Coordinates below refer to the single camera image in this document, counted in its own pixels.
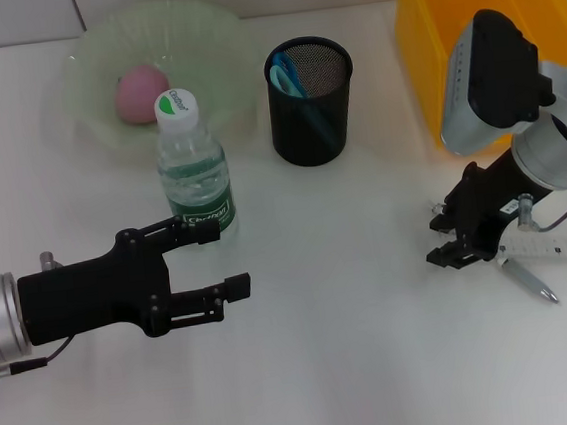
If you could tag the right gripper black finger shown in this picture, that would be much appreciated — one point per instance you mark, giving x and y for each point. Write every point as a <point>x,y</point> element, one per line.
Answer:
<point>445,219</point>
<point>451,256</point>

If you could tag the blue capped scissors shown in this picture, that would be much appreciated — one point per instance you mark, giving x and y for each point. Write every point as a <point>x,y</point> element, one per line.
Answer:
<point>288,84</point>

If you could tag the clear green-label water bottle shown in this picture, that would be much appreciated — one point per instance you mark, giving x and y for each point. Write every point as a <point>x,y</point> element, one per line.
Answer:
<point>192,181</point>

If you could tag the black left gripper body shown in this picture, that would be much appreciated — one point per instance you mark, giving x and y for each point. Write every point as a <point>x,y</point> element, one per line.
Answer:
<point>90,296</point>

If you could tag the pink peach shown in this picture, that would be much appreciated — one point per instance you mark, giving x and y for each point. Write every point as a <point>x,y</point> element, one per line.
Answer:
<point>139,96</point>

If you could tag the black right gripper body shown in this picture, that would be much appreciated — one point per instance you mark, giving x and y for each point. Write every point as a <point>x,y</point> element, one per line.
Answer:
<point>488,198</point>

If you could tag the green glass fruit plate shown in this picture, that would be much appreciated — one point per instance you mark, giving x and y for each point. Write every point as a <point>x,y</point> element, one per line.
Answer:
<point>97,54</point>

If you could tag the yellow plastic bin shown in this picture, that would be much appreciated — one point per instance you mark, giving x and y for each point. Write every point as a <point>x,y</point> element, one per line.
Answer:
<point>422,33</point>

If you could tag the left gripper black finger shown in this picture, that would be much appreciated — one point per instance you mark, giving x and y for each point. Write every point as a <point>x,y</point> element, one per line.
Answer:
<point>197,303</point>
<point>180,232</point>

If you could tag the black mesh pen holder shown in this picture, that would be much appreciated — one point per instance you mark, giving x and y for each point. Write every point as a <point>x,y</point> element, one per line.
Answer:
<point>314,139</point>

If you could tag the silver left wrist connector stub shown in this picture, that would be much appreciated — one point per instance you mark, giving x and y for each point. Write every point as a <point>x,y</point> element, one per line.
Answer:
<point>49,261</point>

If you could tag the clear silver ballpoint pen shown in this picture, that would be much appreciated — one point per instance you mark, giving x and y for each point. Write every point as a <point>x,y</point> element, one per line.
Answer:
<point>528,281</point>

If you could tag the transparent plastic ruler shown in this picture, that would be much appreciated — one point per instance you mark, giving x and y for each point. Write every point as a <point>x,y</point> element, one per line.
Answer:
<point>558,246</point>

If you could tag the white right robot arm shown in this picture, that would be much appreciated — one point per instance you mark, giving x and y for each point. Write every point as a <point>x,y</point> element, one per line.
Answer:
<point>548,147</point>

